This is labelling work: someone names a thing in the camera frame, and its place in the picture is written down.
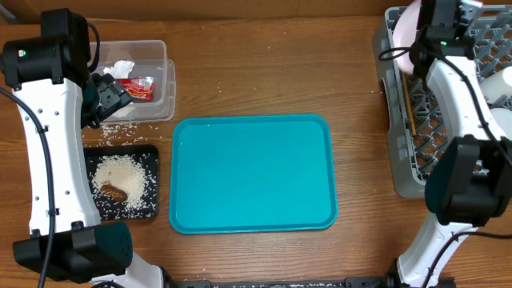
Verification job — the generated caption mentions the red snack wrapper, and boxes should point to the red snack wrapper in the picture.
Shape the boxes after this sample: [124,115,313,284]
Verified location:
[117,77,156,101]

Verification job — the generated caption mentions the large white plate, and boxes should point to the large white plate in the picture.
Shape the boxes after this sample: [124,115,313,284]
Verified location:
[393,0,422,74]

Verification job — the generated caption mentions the white cup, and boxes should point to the white cup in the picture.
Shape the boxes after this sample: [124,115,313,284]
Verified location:
[480,66,512,105]

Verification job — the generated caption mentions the wooden chopstick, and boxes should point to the wooden chopstick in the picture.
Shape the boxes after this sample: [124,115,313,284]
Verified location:
[402,72,416,137]

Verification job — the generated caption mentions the grey shallow bowl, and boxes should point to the grey shallow bowl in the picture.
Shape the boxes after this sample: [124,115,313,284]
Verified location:
[490,108,512,140]

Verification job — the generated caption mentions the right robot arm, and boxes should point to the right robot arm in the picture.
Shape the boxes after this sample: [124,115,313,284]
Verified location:
[385,1,511,287]

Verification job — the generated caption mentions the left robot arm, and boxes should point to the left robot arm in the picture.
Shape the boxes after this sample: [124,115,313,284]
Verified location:
[1,9,173,287]

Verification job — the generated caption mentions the grey dishwasher rack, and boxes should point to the grey dishwasher rack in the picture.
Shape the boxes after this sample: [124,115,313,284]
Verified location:
[376,5,511,198]

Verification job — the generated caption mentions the clear plastic bin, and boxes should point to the clear plastic bin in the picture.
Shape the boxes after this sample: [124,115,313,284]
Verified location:
[90,40,176,123]

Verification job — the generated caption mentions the white rice pile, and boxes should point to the white rice pile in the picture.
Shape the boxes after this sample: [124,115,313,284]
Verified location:
[92,155,148,211]

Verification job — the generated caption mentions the brown food scrap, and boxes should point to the brown food scrap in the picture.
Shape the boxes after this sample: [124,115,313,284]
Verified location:
[100,184,128,202]

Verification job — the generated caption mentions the black plastic tray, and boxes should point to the black plastic tray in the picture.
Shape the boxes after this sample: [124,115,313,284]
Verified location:
[84,144,159,221]

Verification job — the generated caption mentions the teal serving tray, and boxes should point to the teal serving tray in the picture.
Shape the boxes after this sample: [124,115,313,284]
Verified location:
[169,114,338,234]

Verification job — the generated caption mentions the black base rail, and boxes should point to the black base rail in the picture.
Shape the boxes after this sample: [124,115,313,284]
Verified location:
[165,276,408,288]

